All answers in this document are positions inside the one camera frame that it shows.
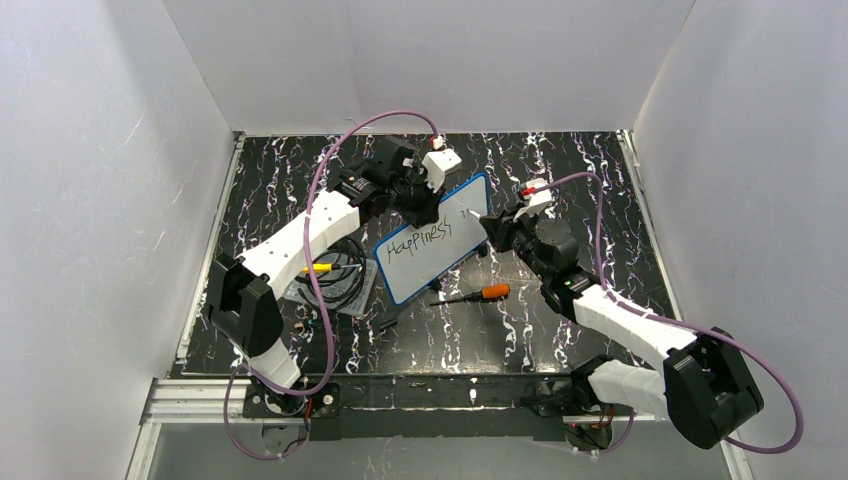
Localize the coiled black cable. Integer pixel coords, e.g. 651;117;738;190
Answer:
291;235;368;311

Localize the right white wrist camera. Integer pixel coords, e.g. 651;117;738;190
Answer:
513;178;552;222

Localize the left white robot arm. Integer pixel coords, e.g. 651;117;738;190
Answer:
203;136;461;397

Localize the purple cable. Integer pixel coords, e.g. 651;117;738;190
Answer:
523;171;805;456
223;109;444;462

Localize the black marker cap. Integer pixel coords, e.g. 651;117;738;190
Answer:
378;319;397;331

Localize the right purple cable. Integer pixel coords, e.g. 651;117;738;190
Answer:
523;171;805;456

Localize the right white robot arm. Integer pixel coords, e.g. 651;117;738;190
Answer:
479;209;764;449

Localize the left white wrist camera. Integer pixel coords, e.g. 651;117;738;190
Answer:
422;148;462;192

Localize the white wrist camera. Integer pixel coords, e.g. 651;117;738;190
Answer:
422;148;462;192
513;178;552;222

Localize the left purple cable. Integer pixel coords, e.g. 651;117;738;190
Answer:
223;109;444;462

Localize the clear plastic box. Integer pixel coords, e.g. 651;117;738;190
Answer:
283;259;377;317

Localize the orange handled screwdriver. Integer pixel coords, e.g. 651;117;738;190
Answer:
431;283;511;306

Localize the yellow handled screwdriver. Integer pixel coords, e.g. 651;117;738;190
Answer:
311;263;361;273

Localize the blue framed whiteboard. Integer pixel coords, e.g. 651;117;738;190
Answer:
373;173;491;305

